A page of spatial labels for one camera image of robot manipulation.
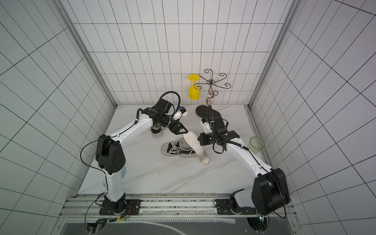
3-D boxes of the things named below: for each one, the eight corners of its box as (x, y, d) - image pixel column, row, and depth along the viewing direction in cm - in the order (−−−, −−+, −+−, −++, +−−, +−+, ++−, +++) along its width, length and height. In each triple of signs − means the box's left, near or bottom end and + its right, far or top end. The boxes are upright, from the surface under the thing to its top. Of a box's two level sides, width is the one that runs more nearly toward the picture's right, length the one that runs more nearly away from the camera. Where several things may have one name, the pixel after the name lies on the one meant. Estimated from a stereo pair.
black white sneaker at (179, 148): (162, 157, 92) (160, 152, 86) (164, 144, 98) (162, 138, 92) (196, 157, 92) (196, 152, 86) (195, 144, 98) (196, 138, 92)
